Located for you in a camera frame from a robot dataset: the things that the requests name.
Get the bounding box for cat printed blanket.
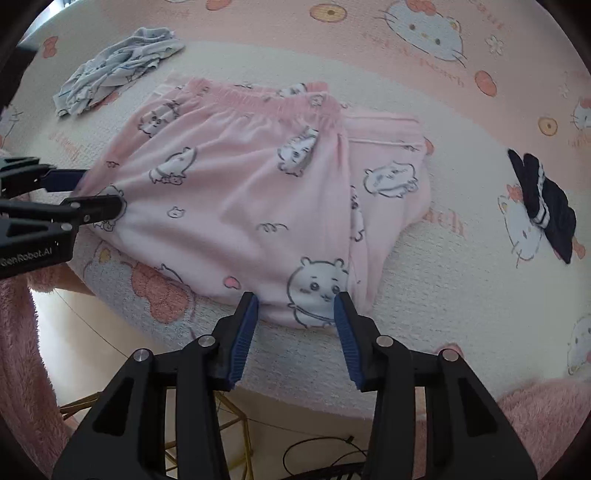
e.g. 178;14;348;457
0;0;591;416

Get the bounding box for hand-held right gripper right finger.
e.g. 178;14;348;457
333;292;539;480

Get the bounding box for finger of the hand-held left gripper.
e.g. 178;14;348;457
0;157;88;197
0;194;127;232

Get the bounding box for navy striped socks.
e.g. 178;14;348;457
508;148;578;265

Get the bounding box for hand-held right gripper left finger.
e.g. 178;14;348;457
51;292;260;480

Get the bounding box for pink printed pants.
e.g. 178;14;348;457
76;76;435;330

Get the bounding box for gold wire table frame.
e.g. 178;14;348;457
60;390;254;480

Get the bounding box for black cable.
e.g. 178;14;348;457
281;434;370;476

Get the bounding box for pink fleece robe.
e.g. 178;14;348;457
496;376;591;467

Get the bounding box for light blue printed garment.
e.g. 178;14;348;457
52;26;186;120

